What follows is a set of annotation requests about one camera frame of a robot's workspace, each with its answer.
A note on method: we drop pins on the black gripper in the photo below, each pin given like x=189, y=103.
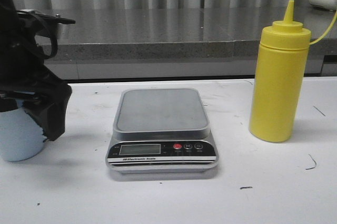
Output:
x=28, y=39

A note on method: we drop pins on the light blue plastic cup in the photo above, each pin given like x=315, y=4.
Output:
x=21, y=137

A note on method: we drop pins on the yellow squeeze bottle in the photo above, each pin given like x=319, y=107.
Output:
x=281, y=61

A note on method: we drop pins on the silver electronic kitchen scale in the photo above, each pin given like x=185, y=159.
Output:
x=161, y=134

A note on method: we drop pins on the grey stone counter ledge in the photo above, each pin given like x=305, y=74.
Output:
x=191, y=34

